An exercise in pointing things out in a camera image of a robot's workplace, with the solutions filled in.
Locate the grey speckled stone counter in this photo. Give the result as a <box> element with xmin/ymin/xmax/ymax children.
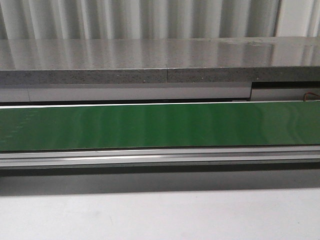
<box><xmin>0</xmin><ymin>37</ymin><xmax>320</xmax><ymax>87</ymax></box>

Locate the green conveyor belt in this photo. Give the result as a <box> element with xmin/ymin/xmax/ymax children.
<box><xmin>0</xmin><ymin>101</ymin><xmax>320</xmax><ymax>152</ymax></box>

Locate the white pleated curtain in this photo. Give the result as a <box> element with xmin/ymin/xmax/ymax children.
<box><xmin>0</xmin><ymin>0</ymin><xmax>320</xmax><ymax>39</ymax></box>

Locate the aluminium conveyor frame rail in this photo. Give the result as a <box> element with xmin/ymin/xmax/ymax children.
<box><xmin>0</xmin><ymin>145</ymin><xmax>320</xmax><ymax>167</ymax></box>

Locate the red wire cable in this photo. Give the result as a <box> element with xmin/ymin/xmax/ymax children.
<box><xmin>302</xmin><ymin>92</ymin><xmax>320</xmax><ymax>102</ymax></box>

